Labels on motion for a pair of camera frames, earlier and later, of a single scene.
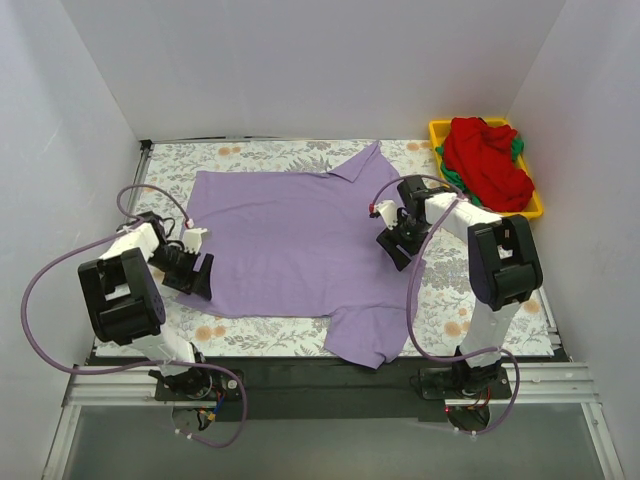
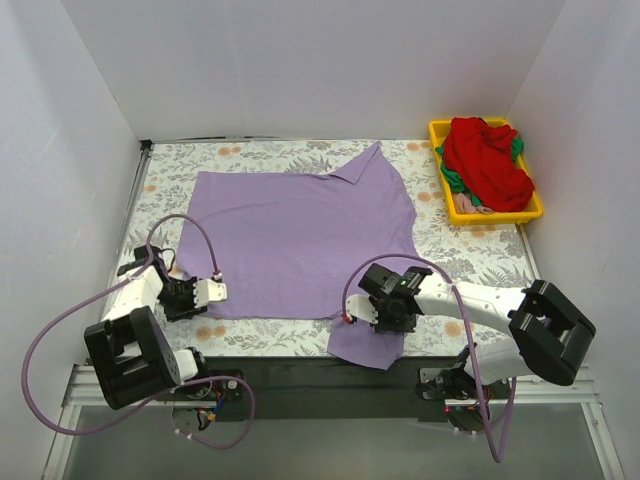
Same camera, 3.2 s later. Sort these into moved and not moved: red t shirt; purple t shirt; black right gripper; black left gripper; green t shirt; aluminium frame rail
Moved: black left gripper; black right gripper
Not moved: red t shirt; purple t shirt; aluminium frame rail; green t shirt
